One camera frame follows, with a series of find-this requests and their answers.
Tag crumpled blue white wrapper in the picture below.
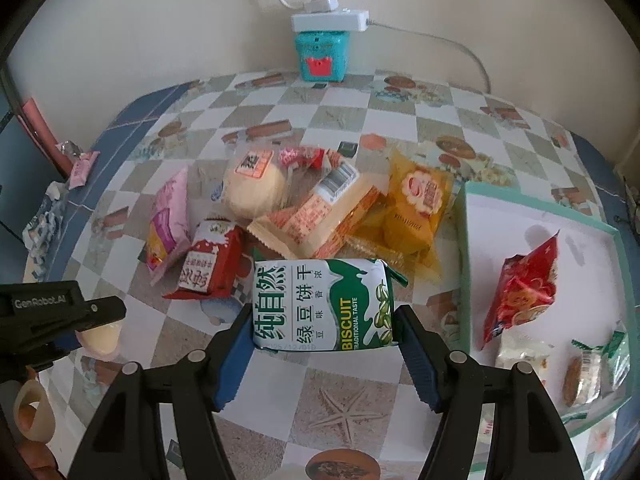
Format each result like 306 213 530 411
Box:
22 181 68 282

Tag small pink candy packet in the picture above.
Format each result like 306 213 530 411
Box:
68 151 101 190

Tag white crispy snack bag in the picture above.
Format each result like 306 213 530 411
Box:
495 328 554 384

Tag clear pale yellow cake packet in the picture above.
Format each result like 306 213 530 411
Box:
75 321 122 361

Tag white power cable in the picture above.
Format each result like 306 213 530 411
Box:
365 19 493 96

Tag white tape roll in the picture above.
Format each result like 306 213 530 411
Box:
13 379 55 443

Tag checkered patterned tablecloth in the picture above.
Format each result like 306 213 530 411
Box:
40 72 639 479

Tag peach orange wafer packet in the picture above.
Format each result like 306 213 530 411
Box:
248 157 380 260

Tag pink cake roll packet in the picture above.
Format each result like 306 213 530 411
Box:
145 167 191 286

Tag teal toy box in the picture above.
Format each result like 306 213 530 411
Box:
294 32 350 82

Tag clear cracker packet green ends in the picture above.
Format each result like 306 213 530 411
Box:
561 321 631 424

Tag white power strip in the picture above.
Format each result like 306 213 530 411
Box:
291 9 370 34

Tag small red candy wrapper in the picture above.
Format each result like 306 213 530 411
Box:
278 145 324 170

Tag red snack bag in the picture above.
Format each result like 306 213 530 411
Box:
480 232 559 348

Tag orange yellow bread packet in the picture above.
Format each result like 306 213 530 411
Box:
347 148 454 284

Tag white tray with green rim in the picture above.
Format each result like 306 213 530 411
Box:
454 182 637 436

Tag round steamed cake packet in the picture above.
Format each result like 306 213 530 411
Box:
222 146 288 220

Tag green biscuit packet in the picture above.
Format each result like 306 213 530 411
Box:
252 258 408 352

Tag red white milk snack packet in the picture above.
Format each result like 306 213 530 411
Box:
164 219 243 300

